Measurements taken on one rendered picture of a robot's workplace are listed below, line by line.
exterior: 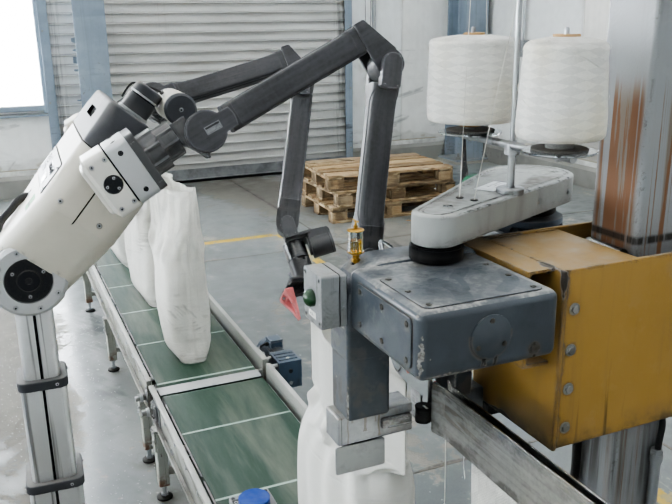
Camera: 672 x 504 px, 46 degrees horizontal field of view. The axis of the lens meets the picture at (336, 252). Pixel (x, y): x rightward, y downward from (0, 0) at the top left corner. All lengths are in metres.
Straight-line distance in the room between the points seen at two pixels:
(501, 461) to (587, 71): 0.60
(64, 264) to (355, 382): 0.71
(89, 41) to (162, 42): 0.88
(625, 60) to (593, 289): 0.39
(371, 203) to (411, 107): 8.38
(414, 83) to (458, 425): 8.72
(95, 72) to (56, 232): 6.62
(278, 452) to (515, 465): 1.48
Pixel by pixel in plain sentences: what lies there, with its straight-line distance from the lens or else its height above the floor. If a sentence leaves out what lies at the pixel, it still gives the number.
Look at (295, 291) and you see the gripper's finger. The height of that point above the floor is 1.07.
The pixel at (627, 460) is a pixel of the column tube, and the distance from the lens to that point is 1.63.
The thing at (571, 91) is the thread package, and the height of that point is 1.61.
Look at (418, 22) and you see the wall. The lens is 9.92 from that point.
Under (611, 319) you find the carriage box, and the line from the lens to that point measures 1.37.
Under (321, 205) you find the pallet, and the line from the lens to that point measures 7.14.
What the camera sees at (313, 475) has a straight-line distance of 1.89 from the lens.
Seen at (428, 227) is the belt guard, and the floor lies 1.40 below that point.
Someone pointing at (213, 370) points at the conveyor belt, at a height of 0.38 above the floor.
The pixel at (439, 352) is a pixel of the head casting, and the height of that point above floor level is 1.27.
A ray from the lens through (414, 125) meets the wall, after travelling 9.99.
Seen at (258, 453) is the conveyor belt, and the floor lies 0.38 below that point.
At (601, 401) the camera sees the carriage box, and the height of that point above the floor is 1.09.
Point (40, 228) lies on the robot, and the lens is 1.69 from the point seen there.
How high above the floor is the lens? 1.72
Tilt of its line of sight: 16 degrees down
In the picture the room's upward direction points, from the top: 1 degrees counter-clockwise
